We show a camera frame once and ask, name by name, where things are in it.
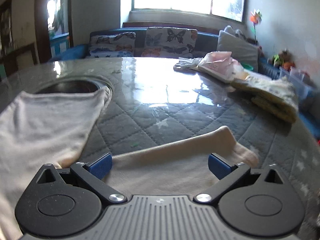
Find colourful pinwheel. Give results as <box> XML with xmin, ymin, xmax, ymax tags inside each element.
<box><xmin>249</xmin><ymin>9</ymin><xmax>263</xmax><ymax>43</ymax></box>

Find crumpled clear plastic bag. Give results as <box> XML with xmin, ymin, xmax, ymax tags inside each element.
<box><xmin>173</xmin><ymin>57</ymin><xmax>202</xmax><ymax>72</ymax></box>

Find cream white garment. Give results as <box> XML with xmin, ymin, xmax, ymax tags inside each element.
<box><xmin>1</xmin><ymin>88</ymin><xmax>259</xmax><ymax>239</ymax></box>

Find butterfly print cushion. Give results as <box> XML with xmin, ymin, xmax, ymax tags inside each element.
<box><xmin>87</xmin><ymin>32</ymin><xmax>136</xmax><ymax>58</ymax></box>
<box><xmin>141</xmin><ymin>27</ymin><xmax>198</xmax><ymax>59</ymax></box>

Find green plastic bowl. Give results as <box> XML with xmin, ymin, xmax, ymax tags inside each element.
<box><xmin>241</xmin><ymin>63</ymin><xmax>254</xmax><ymax>71</ymax></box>

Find folded yellow floral cloth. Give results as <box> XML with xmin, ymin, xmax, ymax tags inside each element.
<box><xmin>231</xmin><ymin>76</ymin><xmax>298</xmax><ymax>124</ymax></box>

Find grey plain pillow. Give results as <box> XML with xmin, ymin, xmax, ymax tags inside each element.
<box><xmin>216</xmin><ymin>30</ymin><xmax>258</xmax><ymax>72</ymax></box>

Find plush teddy bear toy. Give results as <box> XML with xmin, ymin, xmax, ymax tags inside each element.
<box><xmin>271</xmin><ymin>50</ymin><xmax>295</xmax><ymax>72</ymax></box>

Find folded pink white clothes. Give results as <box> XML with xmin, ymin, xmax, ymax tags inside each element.
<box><xmin>197</xmin><ymin>51</ymin><xmax>249</xmax><ymax>83</ymax></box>

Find right butterfly print cushion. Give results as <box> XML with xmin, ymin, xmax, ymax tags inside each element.
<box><xmin>141</xmin><ymin>27</ymin><xmax>198</xmax><ymax>59</ymax></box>

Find grey quilted star table cover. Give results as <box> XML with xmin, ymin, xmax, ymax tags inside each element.
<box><xmin>1</xmin><ymin>58</ymin><xmax>319</xmax><ymax>239</ymax></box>

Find left butterfly print cushion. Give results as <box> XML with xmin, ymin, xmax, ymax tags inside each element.
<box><xmin>87</xmin><ymin>32</ymin><xmax>136</xmax><ymax>58</ymax></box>

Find clear plastic storage box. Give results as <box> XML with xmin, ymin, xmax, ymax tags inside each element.
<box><xmin>279</xmin><ymin>68</ymin><xmax>318</xmax><ymax>101</ymax></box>

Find blue white cabinet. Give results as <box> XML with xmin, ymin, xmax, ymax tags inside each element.
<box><xmin>50</xmin><ymin>33</ymin><xmax>70</xmax><ymax>57</ymax></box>

